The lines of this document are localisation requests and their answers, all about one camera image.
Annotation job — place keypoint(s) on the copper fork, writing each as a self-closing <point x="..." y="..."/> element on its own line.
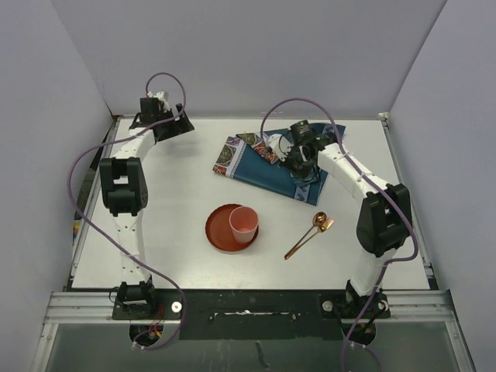
<point x="319" y="229"/>

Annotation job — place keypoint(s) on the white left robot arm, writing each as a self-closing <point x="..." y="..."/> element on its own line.
<point x="125" y="194"/>

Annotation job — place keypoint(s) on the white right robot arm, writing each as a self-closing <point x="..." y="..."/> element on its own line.
<point x="385" y="218"/>

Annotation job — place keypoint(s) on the copper spoon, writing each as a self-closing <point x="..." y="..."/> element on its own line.
<point x="318" y="219"/>

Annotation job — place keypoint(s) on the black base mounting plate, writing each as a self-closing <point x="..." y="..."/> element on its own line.
<point x="251" y="315"/>

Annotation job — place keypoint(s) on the aluminium front rail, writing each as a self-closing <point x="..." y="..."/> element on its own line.
<point x="77" y="307"/>

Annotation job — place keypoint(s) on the red round plate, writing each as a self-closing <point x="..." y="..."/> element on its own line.
<point x="219" y="233"/>

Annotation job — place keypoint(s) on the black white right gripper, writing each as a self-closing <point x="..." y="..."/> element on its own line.
<point x="284" y="160"/>

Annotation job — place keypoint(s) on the pink plastic cup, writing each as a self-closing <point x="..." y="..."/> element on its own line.
<point x="243" y="222"/>

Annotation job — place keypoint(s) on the blue patterned placemat cloth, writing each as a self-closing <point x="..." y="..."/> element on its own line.
<point x="242" y="158"/>

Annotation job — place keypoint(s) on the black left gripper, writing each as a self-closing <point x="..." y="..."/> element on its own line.
<point x="180" y="126"/>

